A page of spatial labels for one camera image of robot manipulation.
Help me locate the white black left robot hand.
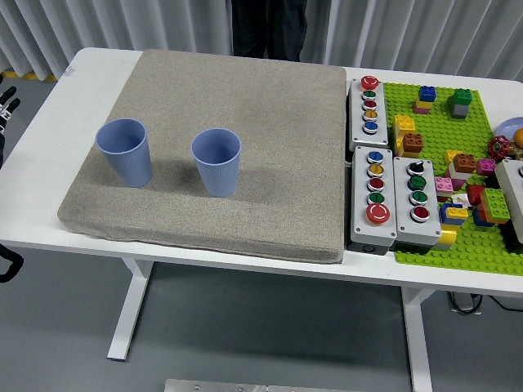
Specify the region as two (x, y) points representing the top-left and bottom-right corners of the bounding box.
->
(0, 74), (20, 167)

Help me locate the blue ribbed plastic cup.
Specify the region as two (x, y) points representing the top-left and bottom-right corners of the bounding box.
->
(95, 118), (154, 188)
(190, 127), (242, 198)

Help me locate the white pleated curtain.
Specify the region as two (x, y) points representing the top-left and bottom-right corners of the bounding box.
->
(0, 0), (523, 82)

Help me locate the white table leg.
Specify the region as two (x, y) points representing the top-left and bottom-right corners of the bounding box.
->
(106, 257), (155, 363)
(400, 285), (434, 392)

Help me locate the grey-brown fabric mat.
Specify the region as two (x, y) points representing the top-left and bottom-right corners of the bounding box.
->
(56, 48), (347, 265)

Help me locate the person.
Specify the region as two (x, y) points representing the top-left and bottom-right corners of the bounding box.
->
(230, 0), (308, 62)

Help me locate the silver metal plate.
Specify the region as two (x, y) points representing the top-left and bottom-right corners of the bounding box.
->
(163, 378), (320, 392)

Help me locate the grey five-button control box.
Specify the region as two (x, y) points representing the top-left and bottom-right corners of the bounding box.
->
(346, 145), (399, 256)
(346, 75), (390, 153)

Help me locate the brown toy block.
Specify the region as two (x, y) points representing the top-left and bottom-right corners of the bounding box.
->
(402, 133), (424, 158)
(452, 153), (478, 174)

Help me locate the green studded baseplate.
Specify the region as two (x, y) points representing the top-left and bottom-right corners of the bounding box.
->
(382, 81), (523, 278)

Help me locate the white and pink toy block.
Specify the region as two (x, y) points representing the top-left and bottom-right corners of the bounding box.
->
(448, 163), (469, 191)

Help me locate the translucent yellow toy block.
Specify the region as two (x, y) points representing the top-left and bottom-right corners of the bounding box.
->
(431, 228), (458, 252)

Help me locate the red toy block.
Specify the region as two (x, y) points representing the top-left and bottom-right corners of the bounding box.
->
(465, 184), (488, 206)

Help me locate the red valve wheel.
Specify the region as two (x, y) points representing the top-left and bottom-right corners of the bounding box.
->
(488, 136), (512, 161)

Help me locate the large green toy block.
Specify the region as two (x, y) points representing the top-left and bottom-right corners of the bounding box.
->
(480, 187), (512, 225)

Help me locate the light blue plate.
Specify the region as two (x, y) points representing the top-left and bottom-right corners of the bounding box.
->
(495, 117), (523, 140)

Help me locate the white box with black base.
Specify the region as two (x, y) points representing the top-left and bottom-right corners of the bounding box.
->
(494, 158), (523, 252)

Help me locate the grey selector switch control box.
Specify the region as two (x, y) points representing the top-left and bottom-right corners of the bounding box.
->
(392, 155), (443, 251)

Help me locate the black floor cable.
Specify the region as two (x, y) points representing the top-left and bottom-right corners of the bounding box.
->
(488, 293), (523, 314)

